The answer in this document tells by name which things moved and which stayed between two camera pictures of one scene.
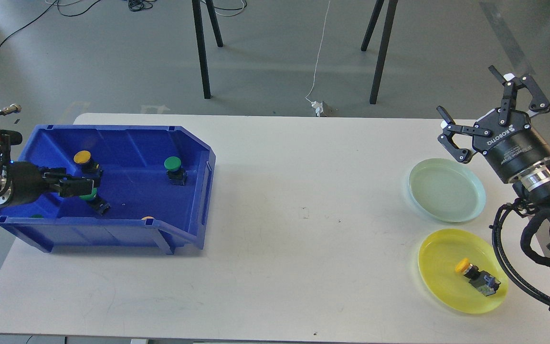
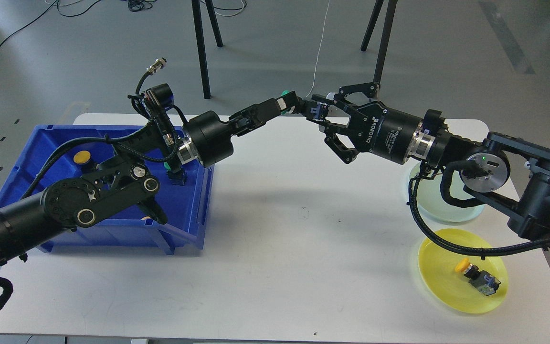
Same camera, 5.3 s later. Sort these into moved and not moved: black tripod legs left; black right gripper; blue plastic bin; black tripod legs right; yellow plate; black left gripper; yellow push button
Moved: black left gripper; black right gripper
Not moved: black tripod legs right; black tripod legs left; blue plastic bin; yellow plate; yellow push button
